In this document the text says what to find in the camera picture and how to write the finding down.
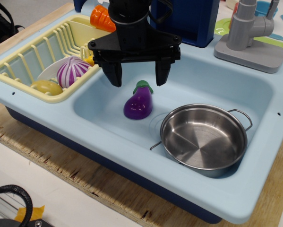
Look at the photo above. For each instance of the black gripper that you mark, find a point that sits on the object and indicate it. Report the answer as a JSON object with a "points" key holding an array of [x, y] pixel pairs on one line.
{"points": [[135, 42]]}

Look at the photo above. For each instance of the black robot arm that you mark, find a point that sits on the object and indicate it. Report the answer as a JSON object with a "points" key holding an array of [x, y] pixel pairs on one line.
{"points": [[132, 11]]}

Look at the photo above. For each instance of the purple toy eggplant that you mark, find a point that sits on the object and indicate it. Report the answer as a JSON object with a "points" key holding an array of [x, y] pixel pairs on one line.
{"points": [[140, 105]]}

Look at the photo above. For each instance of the stainless steel pot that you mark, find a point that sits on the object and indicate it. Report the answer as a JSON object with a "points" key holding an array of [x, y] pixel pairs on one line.
{"points": [[205, 138]]}

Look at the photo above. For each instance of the small yellow toy piece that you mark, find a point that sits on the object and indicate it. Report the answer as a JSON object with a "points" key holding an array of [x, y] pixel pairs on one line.
{"points": [[89, 60]]}

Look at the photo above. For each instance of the orange toy carrot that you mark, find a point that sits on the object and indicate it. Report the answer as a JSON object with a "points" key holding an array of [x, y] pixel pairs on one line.
{"points": [[100, 19]]}

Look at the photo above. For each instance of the purple white toy onion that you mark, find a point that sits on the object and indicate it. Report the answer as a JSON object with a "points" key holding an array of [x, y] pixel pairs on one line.
{"points": [[70, 70]]}

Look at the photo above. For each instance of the dark blue plastic box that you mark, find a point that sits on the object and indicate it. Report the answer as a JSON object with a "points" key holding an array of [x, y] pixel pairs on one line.
{"points": [[192, 20]]}

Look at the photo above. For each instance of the white plate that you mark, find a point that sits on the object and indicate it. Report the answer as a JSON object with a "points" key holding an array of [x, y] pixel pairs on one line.
{"points": [[51, 71]]}

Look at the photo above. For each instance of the yellow toy potato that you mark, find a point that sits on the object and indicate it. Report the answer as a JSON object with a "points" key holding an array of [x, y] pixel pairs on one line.
{"points": [[46, 86]]}

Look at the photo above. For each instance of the yellow dish rack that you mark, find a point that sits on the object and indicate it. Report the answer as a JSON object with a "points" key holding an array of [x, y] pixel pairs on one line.
{"points": [[21, 67]]}

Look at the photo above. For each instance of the light blue toy sink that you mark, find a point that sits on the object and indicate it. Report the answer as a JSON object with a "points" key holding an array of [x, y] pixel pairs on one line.
{"points": [[93, 117]]}

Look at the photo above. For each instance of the grey toy faucet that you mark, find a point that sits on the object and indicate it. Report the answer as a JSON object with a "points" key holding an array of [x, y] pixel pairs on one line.
{"points": [[239, 45]]}

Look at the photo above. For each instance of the wooden board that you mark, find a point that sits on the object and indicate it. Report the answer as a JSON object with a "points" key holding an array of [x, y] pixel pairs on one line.
{"points": [[77, 192]]}

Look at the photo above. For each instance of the blue bowl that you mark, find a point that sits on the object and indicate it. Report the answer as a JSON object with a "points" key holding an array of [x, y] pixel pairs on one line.
{"points": [[267, 9]]}

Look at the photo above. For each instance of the black bag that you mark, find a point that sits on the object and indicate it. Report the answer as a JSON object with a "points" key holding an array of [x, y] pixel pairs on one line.
{"points": [[7, 27]]}

